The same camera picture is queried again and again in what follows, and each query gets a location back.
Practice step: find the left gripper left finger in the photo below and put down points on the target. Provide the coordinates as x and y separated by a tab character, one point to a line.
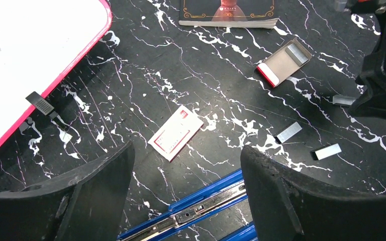
86	203

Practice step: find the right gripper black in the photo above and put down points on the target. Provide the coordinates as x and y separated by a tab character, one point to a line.
372	103

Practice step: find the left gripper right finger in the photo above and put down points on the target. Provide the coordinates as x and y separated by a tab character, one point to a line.
288	205

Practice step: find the grey staple strip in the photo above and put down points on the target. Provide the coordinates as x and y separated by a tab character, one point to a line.
341	100
288	132
326	152

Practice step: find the staple box tray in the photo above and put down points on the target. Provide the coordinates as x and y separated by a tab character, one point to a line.
279	66

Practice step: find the small red staple box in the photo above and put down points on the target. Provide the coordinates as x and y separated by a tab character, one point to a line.
169	140

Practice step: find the whiteboard with pink frame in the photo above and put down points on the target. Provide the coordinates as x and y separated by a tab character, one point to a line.
40	42

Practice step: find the staple strip inside tray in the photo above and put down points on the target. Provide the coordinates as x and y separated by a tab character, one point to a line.
296	54

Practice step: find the paperback book orange cover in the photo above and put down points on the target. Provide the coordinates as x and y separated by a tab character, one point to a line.
232	14

